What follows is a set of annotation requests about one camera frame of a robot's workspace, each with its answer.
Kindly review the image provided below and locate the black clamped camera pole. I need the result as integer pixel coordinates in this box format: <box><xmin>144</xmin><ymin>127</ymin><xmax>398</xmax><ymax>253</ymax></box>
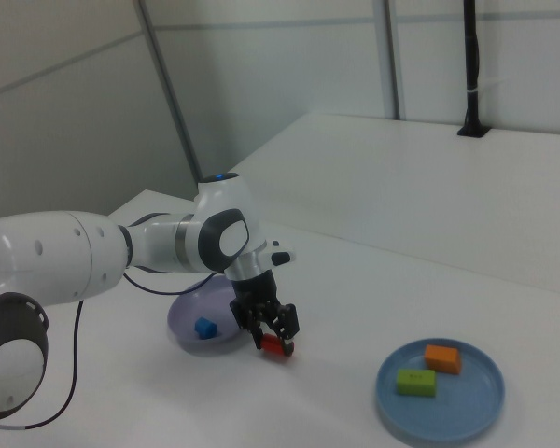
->
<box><xmin>456</xmin><ymin>0</ymin><xmax>490</xmax><ymax>139</ymax></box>

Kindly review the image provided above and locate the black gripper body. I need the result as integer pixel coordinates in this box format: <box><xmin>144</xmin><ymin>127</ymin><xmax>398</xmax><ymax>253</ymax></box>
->
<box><xmin>229</xmin><ymin>270</ymin><xmax>282</xmax><ymax>328</ymax></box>

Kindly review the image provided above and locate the orange block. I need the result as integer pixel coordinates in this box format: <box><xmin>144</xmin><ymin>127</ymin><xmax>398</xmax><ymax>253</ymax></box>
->
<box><xmin>423</xmin><ymin>343</ymin><xmax>463</xmax><ymax>376</ymax></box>

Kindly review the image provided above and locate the black cable strap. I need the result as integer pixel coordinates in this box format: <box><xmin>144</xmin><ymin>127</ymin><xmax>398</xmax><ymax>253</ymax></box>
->
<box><xmin>119</xmin><ymin>225</ymin><xmax>135</xmax><ymax>271</ymax></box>

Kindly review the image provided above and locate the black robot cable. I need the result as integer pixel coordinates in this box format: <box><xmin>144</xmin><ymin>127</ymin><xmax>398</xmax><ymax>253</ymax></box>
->
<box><xmin>0</xmin><ymin>212</ymin><xmax>228</xmax><ymax>430</ymax></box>

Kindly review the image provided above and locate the red cylinder block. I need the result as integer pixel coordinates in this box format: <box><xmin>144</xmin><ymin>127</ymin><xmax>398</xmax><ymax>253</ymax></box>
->
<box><xmin>259</xmin><ymin>333</ymin><xmax>296</xmax><ymax>359</ymax></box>

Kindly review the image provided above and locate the grey partition post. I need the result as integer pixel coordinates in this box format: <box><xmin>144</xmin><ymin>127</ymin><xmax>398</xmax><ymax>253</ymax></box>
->
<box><xmin>134</xmin><ymin>0</ymin><xmax>206</xmax><ymax>193</ymax></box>
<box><xmin>381</xmin><ymin>0</ymin><xmax>405</xmax><ymax>120</ymax></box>

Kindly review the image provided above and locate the purple plate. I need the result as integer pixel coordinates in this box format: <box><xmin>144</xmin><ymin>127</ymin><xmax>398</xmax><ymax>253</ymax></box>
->
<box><xmin>166</xmin><ymin>275</ymin><xmax>258</xmax><ymax>351</ymax></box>

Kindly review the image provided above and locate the blue block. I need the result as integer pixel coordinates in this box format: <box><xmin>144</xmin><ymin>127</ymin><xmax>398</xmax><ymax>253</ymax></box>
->
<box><xmin>194</xmin><ymin>316</ymin><xmax>217</xmax><ymax>340</ymax></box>

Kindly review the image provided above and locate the blue plate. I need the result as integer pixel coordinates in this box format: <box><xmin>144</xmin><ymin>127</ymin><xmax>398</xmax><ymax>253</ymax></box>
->
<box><xmin>375</xmin><ymin>337</ymin><xmax>506</xmax><ymax>443</ymax></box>

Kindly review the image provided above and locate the green block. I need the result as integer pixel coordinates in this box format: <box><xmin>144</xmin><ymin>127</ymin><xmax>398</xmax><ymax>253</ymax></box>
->
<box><xmin>395</xmin><ymin>368</ymin><xmax>438</xmax><ymax>399</ymax></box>

